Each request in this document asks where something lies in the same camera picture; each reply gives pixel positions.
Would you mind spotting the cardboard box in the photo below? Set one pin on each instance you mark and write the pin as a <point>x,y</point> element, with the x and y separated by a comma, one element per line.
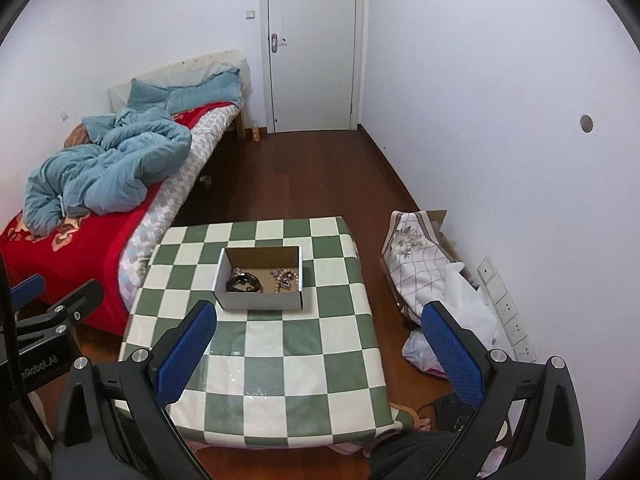
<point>260,300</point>

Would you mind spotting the bed with red blanket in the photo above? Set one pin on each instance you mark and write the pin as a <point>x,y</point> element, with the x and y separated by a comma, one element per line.
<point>90,255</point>

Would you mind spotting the white power strip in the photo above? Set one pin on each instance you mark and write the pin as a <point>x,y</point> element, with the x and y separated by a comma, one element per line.
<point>505,305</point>

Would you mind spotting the blue pillow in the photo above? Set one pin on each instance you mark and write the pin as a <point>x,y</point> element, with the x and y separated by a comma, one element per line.
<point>200,92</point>

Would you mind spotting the black smart band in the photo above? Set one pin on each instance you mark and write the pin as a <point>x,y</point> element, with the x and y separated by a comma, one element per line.
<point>243,284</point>

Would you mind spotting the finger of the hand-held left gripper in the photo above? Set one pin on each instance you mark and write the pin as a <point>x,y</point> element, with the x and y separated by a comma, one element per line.
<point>70,305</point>
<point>27,292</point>

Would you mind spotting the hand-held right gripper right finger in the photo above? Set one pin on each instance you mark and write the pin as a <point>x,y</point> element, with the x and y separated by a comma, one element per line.
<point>450,355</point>

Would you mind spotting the black object on floor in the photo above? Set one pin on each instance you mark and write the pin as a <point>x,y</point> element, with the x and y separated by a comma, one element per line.
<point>452,410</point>

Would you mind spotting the blue quilt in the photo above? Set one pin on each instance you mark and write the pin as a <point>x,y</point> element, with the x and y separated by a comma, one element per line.
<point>110,170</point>

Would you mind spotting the beige headboard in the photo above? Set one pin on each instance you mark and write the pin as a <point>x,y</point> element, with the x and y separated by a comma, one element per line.
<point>190,67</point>

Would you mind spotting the table with green checked cloth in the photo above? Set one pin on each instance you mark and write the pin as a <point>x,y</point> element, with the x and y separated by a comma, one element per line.
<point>300,350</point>

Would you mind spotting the floral quilted bag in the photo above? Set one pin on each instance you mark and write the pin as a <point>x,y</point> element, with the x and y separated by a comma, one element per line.
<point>420,265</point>

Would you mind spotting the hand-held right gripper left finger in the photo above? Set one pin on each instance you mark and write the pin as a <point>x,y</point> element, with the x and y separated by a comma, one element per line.
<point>185,355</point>

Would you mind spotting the grey checked bed sheet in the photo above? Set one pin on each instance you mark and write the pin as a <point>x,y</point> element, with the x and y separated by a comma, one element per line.
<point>170,200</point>

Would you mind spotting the person's foot in slipper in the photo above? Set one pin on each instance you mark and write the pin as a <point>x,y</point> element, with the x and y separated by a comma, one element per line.
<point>415,417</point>

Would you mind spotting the red and white plastic bag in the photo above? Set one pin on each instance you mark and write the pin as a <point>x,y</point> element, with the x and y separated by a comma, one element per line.
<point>425,355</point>

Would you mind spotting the white door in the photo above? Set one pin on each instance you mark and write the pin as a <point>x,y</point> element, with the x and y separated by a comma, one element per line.
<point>312,45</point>

